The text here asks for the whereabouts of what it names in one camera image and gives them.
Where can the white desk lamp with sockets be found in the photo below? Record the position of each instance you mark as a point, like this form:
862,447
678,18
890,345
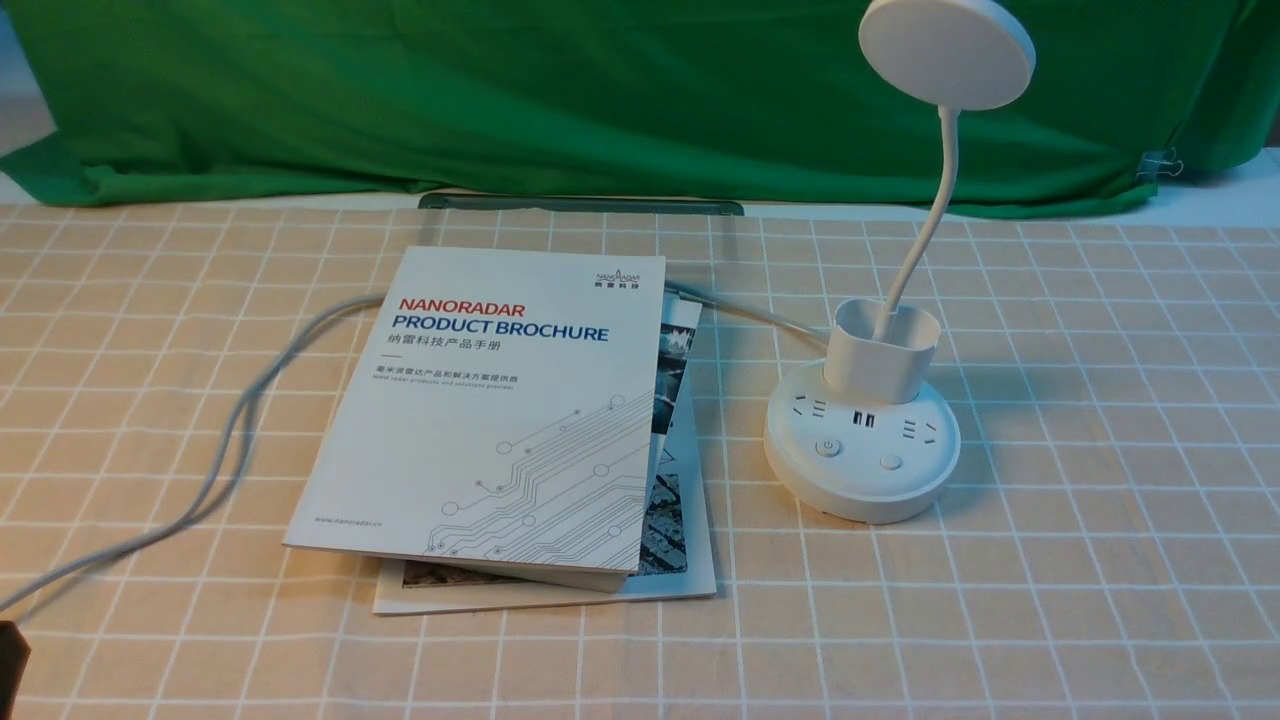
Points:
861,435

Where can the white Nanoradar product brochure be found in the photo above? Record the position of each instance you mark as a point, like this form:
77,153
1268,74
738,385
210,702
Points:
499,419

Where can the magazine under brochure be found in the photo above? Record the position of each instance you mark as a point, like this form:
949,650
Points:
675,556

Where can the beige checkered tablecloth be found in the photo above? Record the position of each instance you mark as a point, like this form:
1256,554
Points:
1108,549

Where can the green backdrop cloth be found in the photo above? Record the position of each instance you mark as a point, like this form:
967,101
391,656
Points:
172,101

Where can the metal binder clip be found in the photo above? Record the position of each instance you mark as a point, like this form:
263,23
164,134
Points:
1158,164

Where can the dark object at left edge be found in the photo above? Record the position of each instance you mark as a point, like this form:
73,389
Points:
14,655

